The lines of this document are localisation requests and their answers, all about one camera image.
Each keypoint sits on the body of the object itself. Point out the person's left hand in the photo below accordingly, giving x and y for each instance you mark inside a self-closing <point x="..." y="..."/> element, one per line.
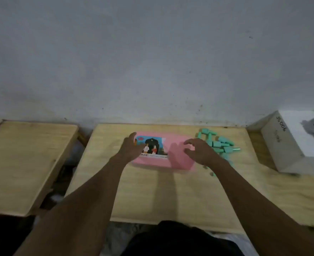
<point x="130" y="151"/>

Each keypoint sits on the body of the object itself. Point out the person's right hand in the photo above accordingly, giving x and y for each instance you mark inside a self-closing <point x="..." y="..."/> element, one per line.
<point x="203" y="154"/>

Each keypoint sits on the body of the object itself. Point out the group of teal bottles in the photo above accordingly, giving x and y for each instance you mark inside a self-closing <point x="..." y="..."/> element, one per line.
<point x="217" y="143"/>

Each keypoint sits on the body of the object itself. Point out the pink lid with picture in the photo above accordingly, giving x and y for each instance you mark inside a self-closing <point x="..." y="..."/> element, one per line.
<point x="173" y="157"/>

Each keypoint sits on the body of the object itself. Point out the person's left forearm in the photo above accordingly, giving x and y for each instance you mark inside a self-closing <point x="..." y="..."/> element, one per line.
<point x="79" y="210"/>

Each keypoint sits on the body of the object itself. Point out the person's right forearm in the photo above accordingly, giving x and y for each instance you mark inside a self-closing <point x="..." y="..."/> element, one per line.
<point x="253" y="205"/>

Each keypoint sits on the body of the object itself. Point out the white cardboard box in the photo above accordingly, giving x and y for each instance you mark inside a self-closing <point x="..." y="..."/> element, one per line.
<point x="287" y="146"/>

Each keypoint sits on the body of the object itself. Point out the person's black shorts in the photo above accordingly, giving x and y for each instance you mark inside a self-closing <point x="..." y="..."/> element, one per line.
<point x="178" y="239"/>

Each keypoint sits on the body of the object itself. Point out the plywood table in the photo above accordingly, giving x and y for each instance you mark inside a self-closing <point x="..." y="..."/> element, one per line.
<point x="293" y="194"/>

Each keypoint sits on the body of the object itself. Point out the light wooden table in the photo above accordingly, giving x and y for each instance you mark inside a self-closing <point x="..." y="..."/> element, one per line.
<point x="21" y="162"/>

